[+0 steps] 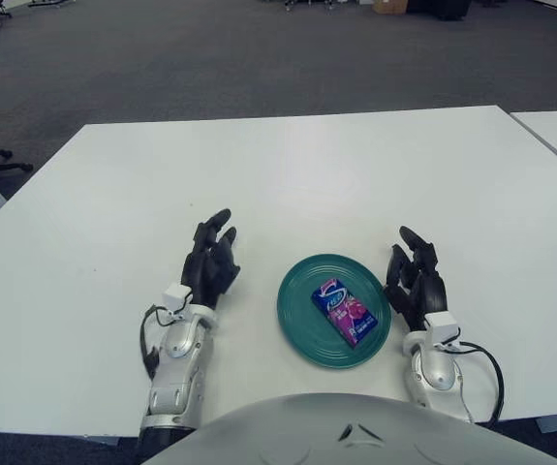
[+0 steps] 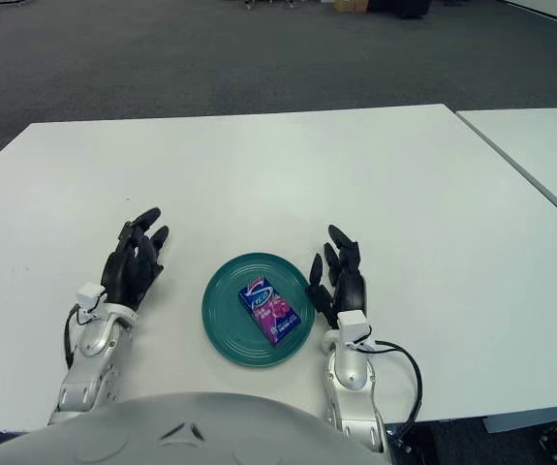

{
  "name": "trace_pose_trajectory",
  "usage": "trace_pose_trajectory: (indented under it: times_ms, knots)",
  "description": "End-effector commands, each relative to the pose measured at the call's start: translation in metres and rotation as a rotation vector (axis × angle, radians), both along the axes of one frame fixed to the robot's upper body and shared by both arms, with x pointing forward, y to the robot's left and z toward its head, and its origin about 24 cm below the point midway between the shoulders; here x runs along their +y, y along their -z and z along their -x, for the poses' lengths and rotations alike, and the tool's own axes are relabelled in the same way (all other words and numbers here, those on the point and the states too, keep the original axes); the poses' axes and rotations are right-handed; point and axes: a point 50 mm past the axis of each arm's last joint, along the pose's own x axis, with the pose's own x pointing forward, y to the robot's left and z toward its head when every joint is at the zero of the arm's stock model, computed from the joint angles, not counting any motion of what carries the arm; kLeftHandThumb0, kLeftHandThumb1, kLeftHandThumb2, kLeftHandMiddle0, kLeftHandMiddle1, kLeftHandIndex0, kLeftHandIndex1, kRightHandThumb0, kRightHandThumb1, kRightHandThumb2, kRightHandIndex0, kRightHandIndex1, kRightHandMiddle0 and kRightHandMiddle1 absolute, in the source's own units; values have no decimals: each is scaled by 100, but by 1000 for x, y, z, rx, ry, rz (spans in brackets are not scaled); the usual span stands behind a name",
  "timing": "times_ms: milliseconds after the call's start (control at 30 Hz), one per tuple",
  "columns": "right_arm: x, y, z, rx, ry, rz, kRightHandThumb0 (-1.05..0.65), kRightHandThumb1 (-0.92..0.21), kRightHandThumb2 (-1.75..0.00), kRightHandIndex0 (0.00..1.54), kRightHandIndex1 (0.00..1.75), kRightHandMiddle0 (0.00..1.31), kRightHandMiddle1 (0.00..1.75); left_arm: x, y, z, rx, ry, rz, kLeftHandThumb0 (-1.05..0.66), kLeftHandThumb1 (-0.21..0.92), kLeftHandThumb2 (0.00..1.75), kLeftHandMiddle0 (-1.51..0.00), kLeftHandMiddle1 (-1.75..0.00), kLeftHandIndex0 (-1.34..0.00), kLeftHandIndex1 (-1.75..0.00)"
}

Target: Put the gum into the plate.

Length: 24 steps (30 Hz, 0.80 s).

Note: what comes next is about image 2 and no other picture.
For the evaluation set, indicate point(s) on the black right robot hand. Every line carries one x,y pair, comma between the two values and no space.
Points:
350,290

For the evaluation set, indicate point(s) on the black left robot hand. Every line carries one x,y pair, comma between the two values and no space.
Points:
123,271

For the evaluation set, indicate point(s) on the blue purple gum box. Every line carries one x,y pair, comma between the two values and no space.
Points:
268,310

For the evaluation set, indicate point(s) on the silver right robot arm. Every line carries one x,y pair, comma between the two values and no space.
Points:
350,382

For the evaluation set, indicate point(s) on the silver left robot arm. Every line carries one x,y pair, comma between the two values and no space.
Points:
89,368

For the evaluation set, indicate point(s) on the teal green round plate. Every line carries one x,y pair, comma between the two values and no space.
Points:
225,315

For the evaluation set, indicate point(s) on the silver robot torso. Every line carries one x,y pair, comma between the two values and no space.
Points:
186,431

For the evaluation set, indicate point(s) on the brown cardboard box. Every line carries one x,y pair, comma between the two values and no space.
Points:
350,5

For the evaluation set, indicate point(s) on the black furniture block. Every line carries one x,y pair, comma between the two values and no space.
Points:
399,7

